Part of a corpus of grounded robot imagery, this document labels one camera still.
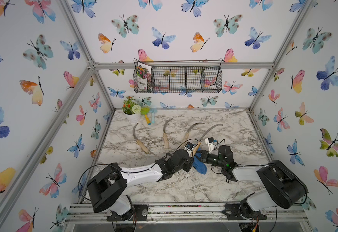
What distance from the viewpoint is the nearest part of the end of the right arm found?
69cm

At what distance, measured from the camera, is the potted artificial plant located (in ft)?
3.36

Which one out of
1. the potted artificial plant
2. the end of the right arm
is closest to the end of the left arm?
the end of the right arm

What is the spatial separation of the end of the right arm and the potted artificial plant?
0.51m

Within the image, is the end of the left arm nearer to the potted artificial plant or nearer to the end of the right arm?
the end of the right arm
